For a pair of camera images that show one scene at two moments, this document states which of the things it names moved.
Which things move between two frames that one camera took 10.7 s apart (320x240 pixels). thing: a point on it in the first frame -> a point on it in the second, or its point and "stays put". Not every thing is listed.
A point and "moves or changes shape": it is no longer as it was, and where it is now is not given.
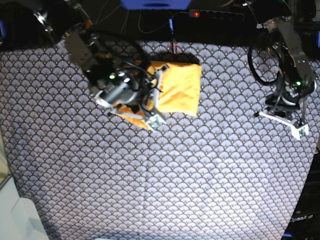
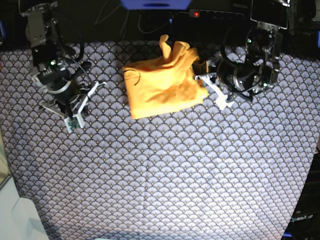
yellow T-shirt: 180,91 moves or changes shape
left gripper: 126,89 -> 63,87
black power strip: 207,14 stays put
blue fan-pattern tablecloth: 230,173 stays put
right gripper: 288,97 -> 248,76
